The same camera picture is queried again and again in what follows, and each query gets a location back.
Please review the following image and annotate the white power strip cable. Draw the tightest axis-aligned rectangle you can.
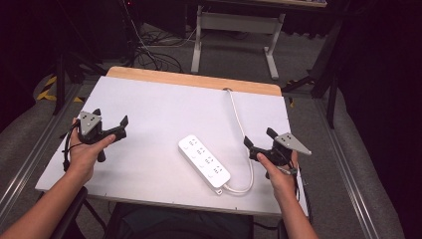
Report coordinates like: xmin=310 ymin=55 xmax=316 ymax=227
xmin=214 ymin=87 xmax=256 ymax=197

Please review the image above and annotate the person's right hand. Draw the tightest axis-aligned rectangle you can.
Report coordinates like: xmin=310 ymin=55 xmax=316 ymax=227
xmin=256 ymin=150 xmax=300 ymax=202

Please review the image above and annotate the bundle of floor cables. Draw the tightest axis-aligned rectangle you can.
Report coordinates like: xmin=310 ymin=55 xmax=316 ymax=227
xmin=120 ymin=0 xmax=199 ymax=74

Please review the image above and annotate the black metal stand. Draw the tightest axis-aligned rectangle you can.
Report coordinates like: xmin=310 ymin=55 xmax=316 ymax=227
xmin=281 ymin=16 xmax=344 ymax=129
xmin=53 ymin=46 xmax=108 ymax=117

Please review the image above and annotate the person's left hand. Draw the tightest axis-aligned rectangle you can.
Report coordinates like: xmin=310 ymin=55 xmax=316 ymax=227
xmin=68 ymin=117 xmax=117 ymax=184

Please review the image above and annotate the yellow black floor tape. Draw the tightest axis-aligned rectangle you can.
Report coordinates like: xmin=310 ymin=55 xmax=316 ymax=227
xmin=35 ymin=75 xmax=86 ymax=104

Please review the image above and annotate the white power strip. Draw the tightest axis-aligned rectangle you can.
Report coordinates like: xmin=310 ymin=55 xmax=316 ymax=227
xmin=177 ymin=133 xmax=232 ymax=192

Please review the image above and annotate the person's dark trousers lap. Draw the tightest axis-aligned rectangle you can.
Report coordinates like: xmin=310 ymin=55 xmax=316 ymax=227
xmin=105 ymin=201 xmax=255 ymax=239

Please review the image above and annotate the white board sheet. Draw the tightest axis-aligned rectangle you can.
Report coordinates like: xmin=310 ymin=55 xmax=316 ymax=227
xmin=35 ymin=75 xmax=310 ymax=217

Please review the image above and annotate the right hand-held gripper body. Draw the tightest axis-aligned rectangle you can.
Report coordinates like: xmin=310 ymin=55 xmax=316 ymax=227
xmin=248 ymin=132 xmax=313 ymax=180

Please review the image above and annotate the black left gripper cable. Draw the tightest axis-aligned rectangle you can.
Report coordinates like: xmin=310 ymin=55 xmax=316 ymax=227
xmin=61 ymin=119 xmax=83 ymax=173

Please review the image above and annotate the white metal desk frame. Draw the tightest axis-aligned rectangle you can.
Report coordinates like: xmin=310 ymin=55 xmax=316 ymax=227
xmin=190 ymin=0 xmax=328 ymax=82

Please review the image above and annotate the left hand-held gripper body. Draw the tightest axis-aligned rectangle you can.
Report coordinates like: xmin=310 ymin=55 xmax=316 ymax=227
xmin=76 ymin=110 xmax=127 ymax=163

